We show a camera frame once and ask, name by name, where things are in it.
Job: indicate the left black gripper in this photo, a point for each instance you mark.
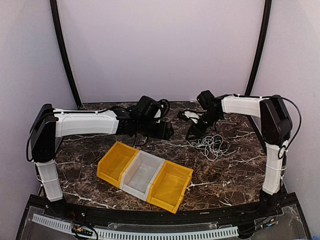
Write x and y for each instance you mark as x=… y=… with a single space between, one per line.
x=164 y=133

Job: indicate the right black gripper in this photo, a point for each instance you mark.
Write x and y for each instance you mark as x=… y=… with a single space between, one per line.
x=195 y=130

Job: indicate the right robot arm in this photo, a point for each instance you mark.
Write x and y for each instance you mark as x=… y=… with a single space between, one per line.
x=276 y=127

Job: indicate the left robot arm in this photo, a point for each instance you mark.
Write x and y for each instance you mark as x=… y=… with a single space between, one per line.
x=144 y=118

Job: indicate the white translucent plastic bin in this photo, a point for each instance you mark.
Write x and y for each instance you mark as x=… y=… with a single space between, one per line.
x=140 y=175

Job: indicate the right yellow plastic bin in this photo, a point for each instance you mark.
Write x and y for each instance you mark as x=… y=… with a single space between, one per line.
x=168 y=189

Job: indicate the yellow plastic bin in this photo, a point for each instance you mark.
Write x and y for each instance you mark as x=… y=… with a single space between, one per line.
x=168 y=189
x=115 y=162

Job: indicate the left yellow plastic bin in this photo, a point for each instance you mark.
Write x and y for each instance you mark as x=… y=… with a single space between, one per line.
x=115 y=162

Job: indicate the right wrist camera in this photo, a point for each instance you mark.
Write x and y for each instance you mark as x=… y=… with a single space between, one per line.
x=188 y=115

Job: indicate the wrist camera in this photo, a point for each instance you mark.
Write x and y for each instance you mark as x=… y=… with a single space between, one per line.
x=188 y=115
x=163 y=110

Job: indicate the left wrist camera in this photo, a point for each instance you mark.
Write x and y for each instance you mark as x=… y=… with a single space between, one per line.
x=163 y=110

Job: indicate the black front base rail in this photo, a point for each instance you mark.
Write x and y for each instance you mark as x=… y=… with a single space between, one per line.
x=286 y=223

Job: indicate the white slotted cable duct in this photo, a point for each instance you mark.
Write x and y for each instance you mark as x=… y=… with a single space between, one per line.
x=135 y=232

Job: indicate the right black frame post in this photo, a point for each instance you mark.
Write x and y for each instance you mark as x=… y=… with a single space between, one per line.
x=260 y=46

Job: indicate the black frame post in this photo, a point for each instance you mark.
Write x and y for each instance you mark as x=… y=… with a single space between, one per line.
x=260 y=46
x=63 y=52

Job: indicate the left black frame post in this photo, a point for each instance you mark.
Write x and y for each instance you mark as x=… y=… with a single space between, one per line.
x=63 y=52

